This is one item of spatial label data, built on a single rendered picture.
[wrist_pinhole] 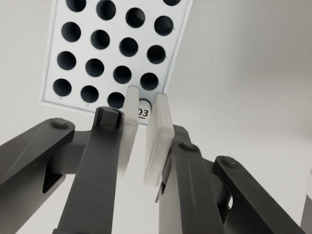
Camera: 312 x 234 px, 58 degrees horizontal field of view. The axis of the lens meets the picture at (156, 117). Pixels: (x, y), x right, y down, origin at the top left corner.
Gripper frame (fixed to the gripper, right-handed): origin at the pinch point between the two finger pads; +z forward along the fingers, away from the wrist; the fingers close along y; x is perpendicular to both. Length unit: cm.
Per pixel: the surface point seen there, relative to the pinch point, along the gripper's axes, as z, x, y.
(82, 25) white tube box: 4.1, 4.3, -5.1
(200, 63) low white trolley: 7.6, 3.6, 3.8
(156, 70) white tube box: 4.1, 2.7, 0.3
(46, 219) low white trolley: 7.7, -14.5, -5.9
